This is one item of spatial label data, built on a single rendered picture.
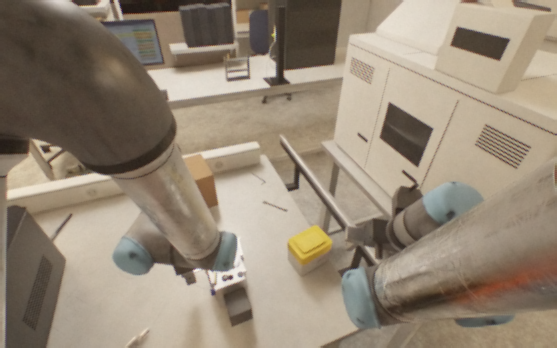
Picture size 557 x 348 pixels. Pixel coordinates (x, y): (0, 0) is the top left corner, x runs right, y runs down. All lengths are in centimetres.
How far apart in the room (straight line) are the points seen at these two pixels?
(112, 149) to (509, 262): 28
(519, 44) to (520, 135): 21
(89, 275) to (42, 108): 91
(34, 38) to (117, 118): 7
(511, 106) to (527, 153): 12
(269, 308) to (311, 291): 14
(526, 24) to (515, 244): 72
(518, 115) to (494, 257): 69
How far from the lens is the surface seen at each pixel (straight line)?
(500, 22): 91
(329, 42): 273
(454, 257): 24
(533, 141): 88
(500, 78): 90
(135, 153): 27
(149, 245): 57
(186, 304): 95
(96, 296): 107
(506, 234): 21
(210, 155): 129
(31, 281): 101
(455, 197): 47
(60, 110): 25
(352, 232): 63
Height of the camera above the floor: 172
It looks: 39 degrees down
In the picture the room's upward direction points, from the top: 1 degrees clockwise
